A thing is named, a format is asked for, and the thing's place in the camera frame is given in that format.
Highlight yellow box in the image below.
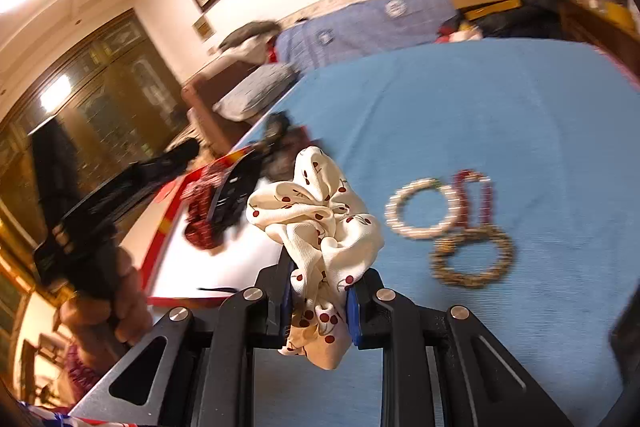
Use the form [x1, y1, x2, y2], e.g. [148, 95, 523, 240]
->
[605, 2, 637, 32]

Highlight red bead bracelet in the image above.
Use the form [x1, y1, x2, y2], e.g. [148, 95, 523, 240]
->
[449, 168, 497, 230]

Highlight brown chair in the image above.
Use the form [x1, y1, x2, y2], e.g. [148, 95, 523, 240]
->
[181, 57, 258, 156]

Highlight blue checked duvet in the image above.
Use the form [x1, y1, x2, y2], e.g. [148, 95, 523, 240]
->
[274, 0, 458, 74]

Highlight grey folded clothes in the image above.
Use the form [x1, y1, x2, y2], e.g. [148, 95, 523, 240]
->
[218, 20, 282, 52]

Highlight red white tray box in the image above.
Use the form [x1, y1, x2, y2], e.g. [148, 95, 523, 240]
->
[140, 167, 281, 308]

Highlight dark wooden wardrobe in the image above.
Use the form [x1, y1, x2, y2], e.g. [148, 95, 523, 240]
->
[1, 11, 188, 262]

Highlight blue towel bedspread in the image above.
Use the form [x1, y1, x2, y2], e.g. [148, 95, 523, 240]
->
[257, 39, 639, 426]

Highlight black beaded hair claw clip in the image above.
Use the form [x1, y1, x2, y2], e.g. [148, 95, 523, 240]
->
[207, 150, 262, 233]

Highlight left hand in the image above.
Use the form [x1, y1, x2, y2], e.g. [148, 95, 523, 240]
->
[60, 248, 153, 369]

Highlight gold black braided bracelet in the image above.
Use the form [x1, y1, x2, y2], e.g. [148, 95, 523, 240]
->
[429, 225, 516, 291]

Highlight dark red polka-dot scrunchie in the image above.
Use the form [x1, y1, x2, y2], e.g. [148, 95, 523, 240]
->
[181, 167, 224, 251]

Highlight grey pillow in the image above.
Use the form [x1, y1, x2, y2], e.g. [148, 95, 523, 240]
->
[213, 63, 298, 121]

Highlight white cherry-print scrunchie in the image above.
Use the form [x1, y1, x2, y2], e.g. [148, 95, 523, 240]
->
[246, 146, 384, 369]

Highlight white pearl bracelet green bead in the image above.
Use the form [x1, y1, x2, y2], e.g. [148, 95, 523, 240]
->
[385, 178, 463, 241]

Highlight brown black organza scrunchie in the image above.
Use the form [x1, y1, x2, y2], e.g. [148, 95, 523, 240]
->
[255, 112, 314, 182]

